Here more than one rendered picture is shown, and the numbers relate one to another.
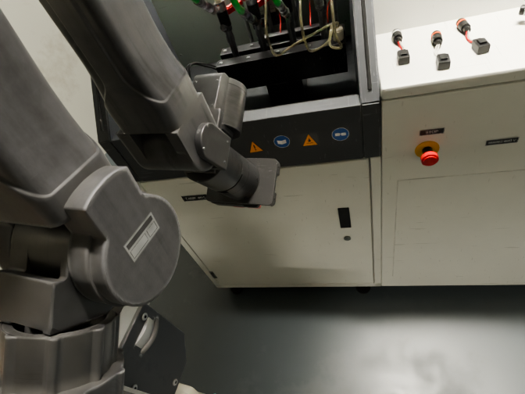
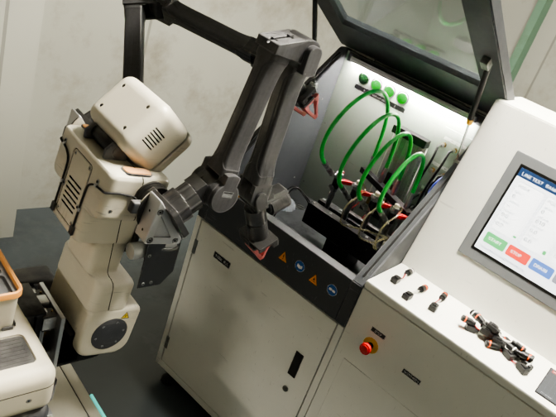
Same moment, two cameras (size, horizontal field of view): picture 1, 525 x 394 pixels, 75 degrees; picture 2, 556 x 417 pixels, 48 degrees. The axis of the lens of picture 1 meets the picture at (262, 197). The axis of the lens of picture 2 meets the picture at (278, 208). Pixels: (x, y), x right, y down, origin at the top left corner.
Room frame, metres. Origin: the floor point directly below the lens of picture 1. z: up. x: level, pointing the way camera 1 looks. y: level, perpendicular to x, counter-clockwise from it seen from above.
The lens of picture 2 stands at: (-1.10, -0.24, 1.88)
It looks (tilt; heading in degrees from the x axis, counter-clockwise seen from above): 26 degrees down; 9
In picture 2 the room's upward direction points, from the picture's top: 19 degrees clockwise
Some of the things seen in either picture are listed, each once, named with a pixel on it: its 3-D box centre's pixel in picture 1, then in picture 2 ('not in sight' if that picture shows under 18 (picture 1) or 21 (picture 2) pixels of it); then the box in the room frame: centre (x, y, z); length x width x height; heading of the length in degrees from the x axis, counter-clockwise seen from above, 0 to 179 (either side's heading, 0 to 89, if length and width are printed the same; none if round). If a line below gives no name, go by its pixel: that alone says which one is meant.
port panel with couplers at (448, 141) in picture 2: not in sight; (441, 174); (1.06, -0.41, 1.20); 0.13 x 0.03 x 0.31; 67
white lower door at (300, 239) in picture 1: (273, 238); (237, 342); (0.69, 0.02, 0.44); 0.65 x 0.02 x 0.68; 67
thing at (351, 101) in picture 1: (234, 143); (275, 246); (0.70, 0.01, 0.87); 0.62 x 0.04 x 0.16; 67
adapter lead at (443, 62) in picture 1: (440, 48); (415, 291); (0.58, -0.45, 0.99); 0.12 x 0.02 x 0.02; 153
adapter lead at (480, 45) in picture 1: (471, 34); (438, 301); (0.58, -0.52, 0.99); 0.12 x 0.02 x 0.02; 164
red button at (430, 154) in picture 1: (428, 155); (366, 347); (0.48, -0.38, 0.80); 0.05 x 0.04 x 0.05; 67
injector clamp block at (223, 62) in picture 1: (284, 70); (345, 241); (0.87, -0.19, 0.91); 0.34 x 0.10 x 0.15; 67
